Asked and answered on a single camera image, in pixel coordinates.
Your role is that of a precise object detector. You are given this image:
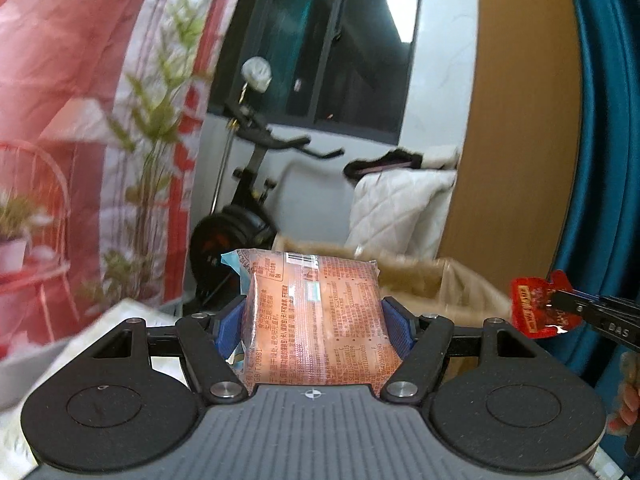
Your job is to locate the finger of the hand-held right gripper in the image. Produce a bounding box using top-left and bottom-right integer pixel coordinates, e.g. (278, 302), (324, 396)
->
(549, 290), (603, 328)

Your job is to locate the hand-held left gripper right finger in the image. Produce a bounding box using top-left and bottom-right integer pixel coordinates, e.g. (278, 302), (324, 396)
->
(380, 297), (543, 405)

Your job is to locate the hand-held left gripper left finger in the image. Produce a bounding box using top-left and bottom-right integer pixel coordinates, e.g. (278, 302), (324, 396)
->
(89, 295), (249, 404)

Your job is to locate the red snack packet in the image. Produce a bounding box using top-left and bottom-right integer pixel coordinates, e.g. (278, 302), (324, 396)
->
(508, 269), (584, 342)

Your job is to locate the brown cardboard box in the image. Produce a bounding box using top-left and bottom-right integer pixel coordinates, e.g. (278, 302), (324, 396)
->
(272, 239), (514, 333)

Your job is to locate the orange biscuit packet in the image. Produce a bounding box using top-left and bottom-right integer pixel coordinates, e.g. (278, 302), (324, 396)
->
(220, 248), (404, 392)

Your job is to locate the clear plastic box liner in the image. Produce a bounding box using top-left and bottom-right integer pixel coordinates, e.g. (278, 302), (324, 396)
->
(350, 242), (514, 332)

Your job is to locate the person's right hand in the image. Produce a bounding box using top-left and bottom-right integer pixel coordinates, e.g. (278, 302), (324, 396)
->
(606, 352), (640, 434)

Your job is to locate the black exercise bike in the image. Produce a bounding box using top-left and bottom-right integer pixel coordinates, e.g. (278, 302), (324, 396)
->
(186, 100), (346, 322)

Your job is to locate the white quilted blanket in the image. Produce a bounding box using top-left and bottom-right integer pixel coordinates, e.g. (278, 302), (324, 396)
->
(346, 147), (462, 262)

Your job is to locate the black garment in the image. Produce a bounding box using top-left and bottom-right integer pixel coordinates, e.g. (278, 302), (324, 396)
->
(342, 147), (427, 182)

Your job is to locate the teal curtain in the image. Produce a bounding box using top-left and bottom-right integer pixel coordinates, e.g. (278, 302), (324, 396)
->
(541, 0), (640, 480)

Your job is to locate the thin metal pole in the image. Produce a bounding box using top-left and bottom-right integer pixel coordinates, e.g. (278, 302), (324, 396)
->
(209, 85), (249, 217)

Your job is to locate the checked bunny tablecloth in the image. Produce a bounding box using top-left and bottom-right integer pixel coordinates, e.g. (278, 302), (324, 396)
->
(0, 297), (631, 480)

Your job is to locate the white cloth cap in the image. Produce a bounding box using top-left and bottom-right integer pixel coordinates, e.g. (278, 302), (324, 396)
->
(241, 57), (274, 94)

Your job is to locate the dark sliding window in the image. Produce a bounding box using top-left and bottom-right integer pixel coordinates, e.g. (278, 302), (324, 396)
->
(206, 0), (427, 147)

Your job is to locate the red printed wall cloth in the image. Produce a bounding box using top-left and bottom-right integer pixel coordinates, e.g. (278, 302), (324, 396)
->
(0, 0), (257, 366)

